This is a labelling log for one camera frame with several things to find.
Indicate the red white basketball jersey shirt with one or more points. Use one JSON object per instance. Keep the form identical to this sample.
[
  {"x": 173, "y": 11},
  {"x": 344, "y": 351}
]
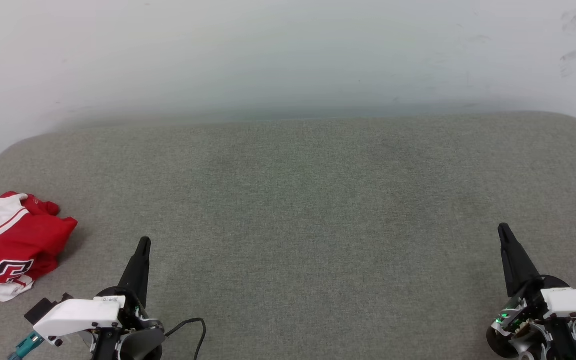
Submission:
[{"x": 18, "y": 240}]

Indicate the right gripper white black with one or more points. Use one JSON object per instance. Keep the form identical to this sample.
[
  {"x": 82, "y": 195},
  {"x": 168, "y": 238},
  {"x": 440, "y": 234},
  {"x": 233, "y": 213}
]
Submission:
[{"x": 573, "y": 302}]

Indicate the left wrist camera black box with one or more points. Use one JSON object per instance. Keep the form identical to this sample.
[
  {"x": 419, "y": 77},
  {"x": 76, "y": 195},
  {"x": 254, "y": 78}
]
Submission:
[{"x": 43, "y": 310}]

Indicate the grey fabric sofa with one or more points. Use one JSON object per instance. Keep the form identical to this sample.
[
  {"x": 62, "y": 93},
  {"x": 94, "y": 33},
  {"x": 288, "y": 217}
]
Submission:
[{"x": 298, "y": 225}]

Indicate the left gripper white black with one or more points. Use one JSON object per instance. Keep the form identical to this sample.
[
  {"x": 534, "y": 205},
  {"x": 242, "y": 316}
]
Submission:
[{"x": 78, "y": 315}]

